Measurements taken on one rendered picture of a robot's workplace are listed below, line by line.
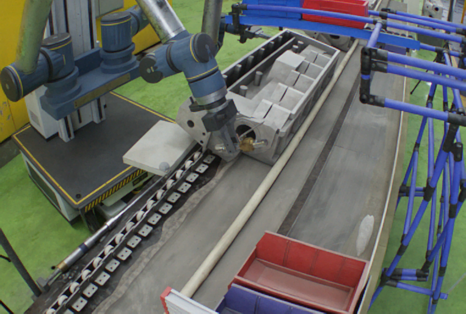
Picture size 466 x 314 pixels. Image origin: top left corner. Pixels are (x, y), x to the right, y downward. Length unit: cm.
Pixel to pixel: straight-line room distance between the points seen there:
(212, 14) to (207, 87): 94
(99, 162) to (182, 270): 128
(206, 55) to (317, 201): 63
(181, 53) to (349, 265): 79
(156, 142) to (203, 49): 55
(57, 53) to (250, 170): 118
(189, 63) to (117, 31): 110
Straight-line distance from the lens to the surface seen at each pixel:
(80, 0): 240
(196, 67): 114
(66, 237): 237
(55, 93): 207
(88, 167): 225
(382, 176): 155
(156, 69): 123
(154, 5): 138
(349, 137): 174
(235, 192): 137
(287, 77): 174
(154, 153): 148
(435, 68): 106
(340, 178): 149
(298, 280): 111
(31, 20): 162
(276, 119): 142
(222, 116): 116
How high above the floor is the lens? 166
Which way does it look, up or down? 35 degrees down
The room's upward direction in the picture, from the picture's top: 2 degrees clockwise
